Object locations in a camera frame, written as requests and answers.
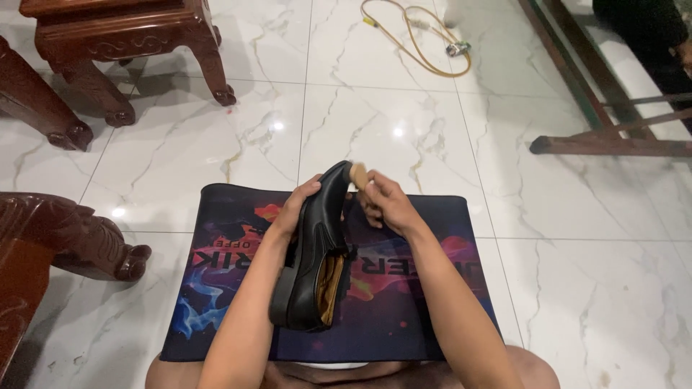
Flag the person's right hand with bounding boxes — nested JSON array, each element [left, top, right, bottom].
[[357, 170, 429, 239]]

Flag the person's left hand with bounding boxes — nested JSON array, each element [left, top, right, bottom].
[[270, 174, 323, 242]]

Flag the tan shoe brush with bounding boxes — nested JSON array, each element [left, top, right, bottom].
[[349, 163, 371, 191]]

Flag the black leather shoe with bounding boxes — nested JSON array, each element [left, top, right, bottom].
[[269, 160, 355, 332]]

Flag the dark printed mat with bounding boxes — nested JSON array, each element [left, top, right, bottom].
[[160, 183, 501, 363]]

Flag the person's legs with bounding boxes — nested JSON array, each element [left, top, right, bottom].
[[145, 345, 561, 389]]

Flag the carved wooden stool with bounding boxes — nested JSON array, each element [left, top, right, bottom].
[[19, 0, 238, 128]]

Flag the carved wooden armchair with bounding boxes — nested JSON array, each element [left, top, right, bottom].
[[0, 191, 152, 379]]

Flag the carved wooden chair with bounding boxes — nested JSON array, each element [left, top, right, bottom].
[[0, 36, 94, 152]]

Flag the yellow cable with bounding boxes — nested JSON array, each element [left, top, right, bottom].
[[360, 0, 473, 78]]

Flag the dark wooden table frame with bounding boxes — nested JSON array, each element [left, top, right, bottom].
[[518, 0, 692, 158]]

